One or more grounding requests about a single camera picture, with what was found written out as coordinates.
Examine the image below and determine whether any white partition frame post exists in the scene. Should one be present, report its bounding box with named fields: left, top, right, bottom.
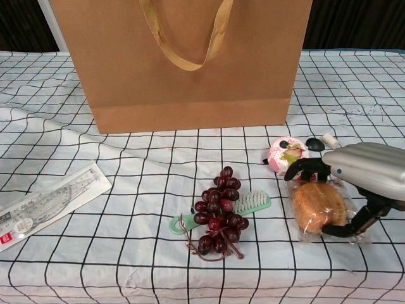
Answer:
left=40, top=0, right=68, bottom=52

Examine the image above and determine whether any ruler set in clear package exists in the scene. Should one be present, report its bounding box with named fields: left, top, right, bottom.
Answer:
left=0, top=160, right=113, bottom=253

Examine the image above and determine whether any white black checkered tablecloth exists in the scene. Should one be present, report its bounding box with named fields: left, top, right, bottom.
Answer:
left=0, top=47, right=405, bottom=304

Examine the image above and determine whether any dark red grape bunch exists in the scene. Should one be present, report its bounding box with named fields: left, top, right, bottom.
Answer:
left=180, top=165, right=251, bottom=262

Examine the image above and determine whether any mint green plastic brush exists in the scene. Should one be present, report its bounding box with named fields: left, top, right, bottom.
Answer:
left=169, top=189, right=272, bottom=236

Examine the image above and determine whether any brown paper bag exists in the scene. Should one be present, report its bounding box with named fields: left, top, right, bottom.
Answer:
left=49, top=0, right=314, bottom=136

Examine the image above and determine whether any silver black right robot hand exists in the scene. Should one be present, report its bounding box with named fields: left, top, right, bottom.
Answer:
left=283, top=141, right=405, bottom=239

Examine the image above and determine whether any round brown biscuit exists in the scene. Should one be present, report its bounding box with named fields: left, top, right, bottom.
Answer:
left=284, top=177, right=373, bottom=246

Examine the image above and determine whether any small black plastic spoon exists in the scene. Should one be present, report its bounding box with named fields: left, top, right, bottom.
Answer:
left=261, top=137, right=325, bottom=165

